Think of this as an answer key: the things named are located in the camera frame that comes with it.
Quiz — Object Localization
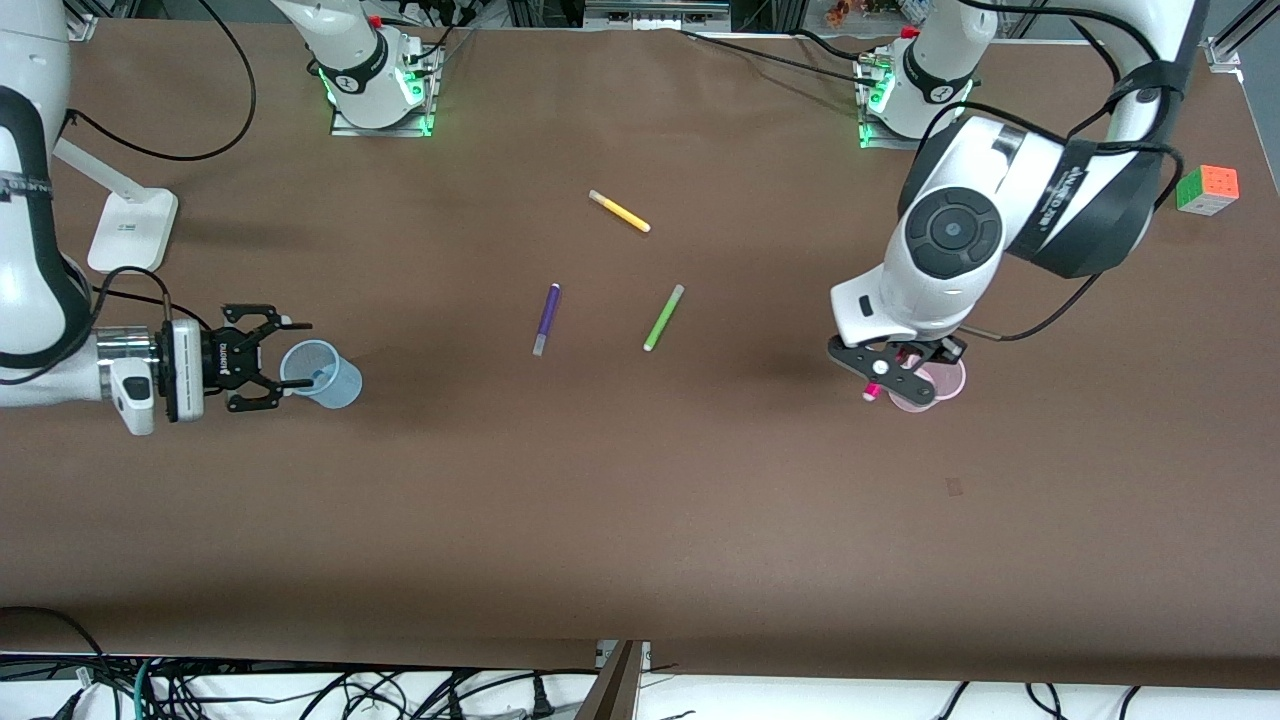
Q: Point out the white desk lamp stand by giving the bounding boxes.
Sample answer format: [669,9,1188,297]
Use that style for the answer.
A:
[52,138,179,275]

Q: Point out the yellow marker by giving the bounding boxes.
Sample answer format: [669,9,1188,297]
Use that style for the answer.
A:
[588,189,652,234]

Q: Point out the brown table cover sheet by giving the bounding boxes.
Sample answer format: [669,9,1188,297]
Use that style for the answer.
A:
[0,20,1280,691]

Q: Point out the black looped cable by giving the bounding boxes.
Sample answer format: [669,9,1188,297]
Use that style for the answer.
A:
[0,605,109,720]

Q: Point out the green marker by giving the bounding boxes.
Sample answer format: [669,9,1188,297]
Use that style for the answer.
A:
[642,284,686,353]

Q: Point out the black table cable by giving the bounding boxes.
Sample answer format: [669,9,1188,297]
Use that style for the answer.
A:
[798,28,881,67]
[678,28,886,83]

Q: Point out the translucent blue cup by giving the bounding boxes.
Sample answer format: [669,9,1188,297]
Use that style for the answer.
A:
[279,339,363,410]

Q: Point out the purple marker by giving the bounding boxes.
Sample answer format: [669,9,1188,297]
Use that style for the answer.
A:
[532,283,562,357]

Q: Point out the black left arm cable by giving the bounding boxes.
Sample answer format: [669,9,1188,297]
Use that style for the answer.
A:
[920,0,1193,343]

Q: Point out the aluminium frame beam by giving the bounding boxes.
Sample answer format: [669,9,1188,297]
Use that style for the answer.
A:
[583,0,733,31]

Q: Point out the colourful puzzle cube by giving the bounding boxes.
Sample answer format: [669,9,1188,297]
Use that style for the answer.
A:
[1176,164,1241,217]

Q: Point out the translucent pink cup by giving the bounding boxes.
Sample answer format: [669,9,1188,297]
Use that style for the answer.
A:
[888,355,968,414]

